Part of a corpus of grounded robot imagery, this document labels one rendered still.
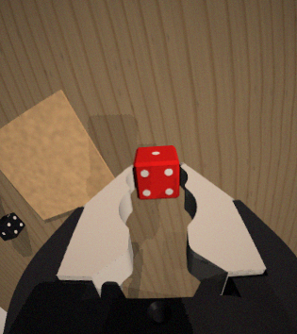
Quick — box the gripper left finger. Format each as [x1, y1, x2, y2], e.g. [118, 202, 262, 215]
[3, 165, 136, 334]

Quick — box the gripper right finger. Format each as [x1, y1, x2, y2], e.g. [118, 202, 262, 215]
[179, 162, 297, 329]

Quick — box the tan cork mat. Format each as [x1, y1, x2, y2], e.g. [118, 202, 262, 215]
[0, 90, 115, 220]

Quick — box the black die with white pips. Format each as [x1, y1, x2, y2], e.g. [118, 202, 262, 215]
[0, 212, 25, 241]

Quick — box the dark red die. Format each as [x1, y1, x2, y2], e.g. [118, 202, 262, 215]
[133, 145, 179, 200]

